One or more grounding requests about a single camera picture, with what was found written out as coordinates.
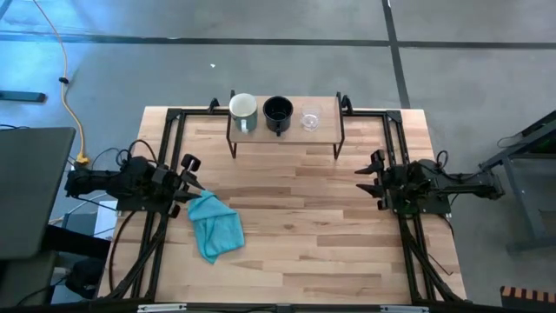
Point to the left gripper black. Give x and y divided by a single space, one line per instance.
171 182

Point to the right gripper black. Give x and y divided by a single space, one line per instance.
388 180

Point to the black mug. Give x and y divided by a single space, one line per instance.
278 114

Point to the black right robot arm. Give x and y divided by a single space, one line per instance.
460 187

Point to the wooden shelf black legs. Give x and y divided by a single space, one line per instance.
330 126

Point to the teal microfibre cloth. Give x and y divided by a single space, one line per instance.
217 228

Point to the white box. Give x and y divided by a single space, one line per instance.
105 217

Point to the black chair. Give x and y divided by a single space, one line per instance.
82 261

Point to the grey metal stand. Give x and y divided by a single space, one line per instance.
521 191

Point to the dark grey flat panel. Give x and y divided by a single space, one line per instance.
30 191

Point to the black flat floor bar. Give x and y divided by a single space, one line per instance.
21 96

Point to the orange black striped block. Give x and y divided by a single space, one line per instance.
527 297

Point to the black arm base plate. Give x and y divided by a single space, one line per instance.
428 209
143 207

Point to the black aluminium table frame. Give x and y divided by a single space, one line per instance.
200 112

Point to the black frame clamp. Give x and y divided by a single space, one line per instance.
346 103
214 104

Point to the silver table edge bracket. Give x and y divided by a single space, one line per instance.
405 309
161 308

